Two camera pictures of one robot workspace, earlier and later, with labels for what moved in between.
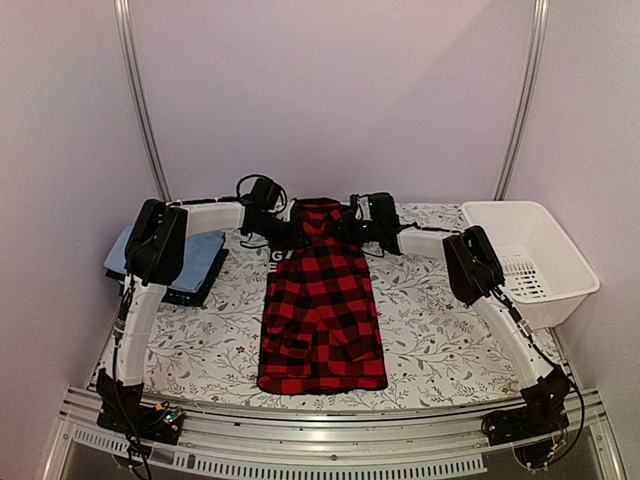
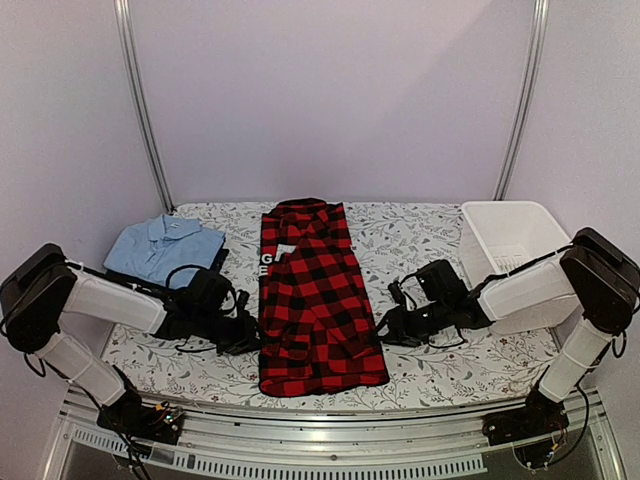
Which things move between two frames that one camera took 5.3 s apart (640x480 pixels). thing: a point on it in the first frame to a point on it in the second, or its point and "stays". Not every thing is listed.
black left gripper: x=293 y=241 to x=245 y=341
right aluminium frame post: x=527 y=98 stays
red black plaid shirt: x=322 y=331 stays
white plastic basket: x=545 y=283 stays
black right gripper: x=346 y=230 to x=399 y=327
